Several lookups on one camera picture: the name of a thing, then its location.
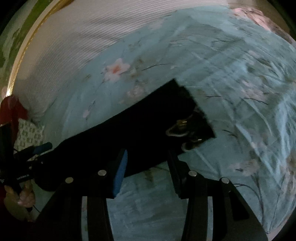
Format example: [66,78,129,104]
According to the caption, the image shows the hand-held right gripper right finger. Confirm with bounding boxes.
[166,150,269,241]

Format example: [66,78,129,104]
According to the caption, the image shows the black pants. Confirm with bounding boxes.
[32,79,217,192]

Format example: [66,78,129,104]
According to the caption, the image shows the gold bed frame trim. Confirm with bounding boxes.
[5,0,70,96]

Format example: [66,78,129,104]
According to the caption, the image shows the pink floral cloth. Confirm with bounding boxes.
[231,7,295,44]

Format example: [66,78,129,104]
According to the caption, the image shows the person's left hand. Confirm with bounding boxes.
[5,179,36,212]

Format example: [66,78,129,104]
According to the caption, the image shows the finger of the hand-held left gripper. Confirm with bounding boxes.
[17,142,53,160]

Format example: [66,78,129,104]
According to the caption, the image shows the red cloth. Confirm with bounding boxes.
[0,95,28,149]

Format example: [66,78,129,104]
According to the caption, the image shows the green patterned white pillow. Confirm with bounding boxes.
[14,118,45,153]

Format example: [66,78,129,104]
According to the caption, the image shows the teal floral bed sheet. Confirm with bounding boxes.
[31,6,296,241]

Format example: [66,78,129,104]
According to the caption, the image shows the white ribbed blanket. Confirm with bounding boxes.
[10,0,228,120]

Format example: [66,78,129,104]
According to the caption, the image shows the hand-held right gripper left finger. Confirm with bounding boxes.
[35,148,129,241]

